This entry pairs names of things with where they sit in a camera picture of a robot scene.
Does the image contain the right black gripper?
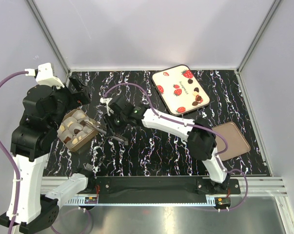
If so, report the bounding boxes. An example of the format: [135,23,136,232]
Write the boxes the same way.
[102,111,128,137]

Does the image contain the metal tongs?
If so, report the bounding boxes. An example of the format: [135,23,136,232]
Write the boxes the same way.
[86,121,128,145]

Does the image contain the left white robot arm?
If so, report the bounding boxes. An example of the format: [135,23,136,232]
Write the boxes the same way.
[0,76,96,234]

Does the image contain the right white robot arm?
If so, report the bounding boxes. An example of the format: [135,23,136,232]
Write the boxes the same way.
[100,96,230,194]

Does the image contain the brown leaf chocolate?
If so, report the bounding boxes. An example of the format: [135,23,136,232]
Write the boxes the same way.
[196,95,202,102]

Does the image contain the gold tin box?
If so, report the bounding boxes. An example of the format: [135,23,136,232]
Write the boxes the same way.
[57,108,98,153]

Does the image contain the strawberry print tray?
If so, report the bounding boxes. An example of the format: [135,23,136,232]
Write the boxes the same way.
[152,65,210,116]

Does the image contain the left controller board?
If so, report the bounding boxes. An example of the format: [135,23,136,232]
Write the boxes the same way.
[84,196,98,204]

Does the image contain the controller board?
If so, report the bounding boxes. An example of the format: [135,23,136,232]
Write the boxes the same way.
[84,196,98,204]
[216,197,231,207]

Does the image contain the rose gold tin lid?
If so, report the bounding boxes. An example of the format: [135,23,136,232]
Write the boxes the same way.
[212,122,251,161]

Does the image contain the right controller board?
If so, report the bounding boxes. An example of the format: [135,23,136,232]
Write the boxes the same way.
[216,197,231,207]

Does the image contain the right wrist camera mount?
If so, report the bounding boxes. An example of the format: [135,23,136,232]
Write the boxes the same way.
[100,97,114,116]

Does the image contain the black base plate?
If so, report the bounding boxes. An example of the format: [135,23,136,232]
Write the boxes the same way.
[95,176,241,205]

